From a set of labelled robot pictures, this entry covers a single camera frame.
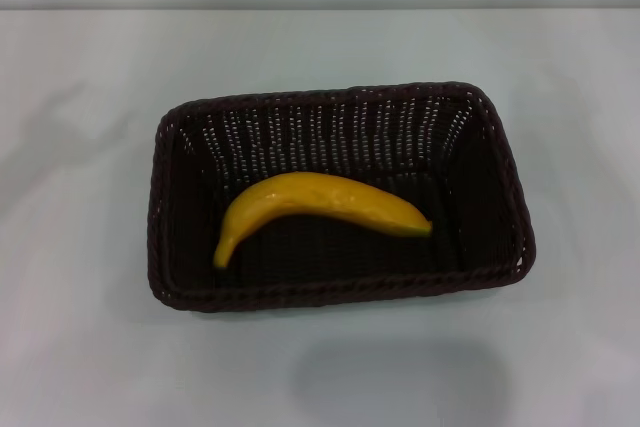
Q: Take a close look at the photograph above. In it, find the yellow banana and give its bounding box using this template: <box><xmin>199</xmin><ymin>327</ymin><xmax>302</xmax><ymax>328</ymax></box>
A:
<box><xmin>213</xmin><ymin>171</ymin><xmax>434</xmax><ymax>269</ymax></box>

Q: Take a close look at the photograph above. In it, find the black woven plastic basket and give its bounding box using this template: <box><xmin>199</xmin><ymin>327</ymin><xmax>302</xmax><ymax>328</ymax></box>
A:
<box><xmin>145</xmin><ymin>80</ymin><xmax>538</xmax><ymax>313</ymax></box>

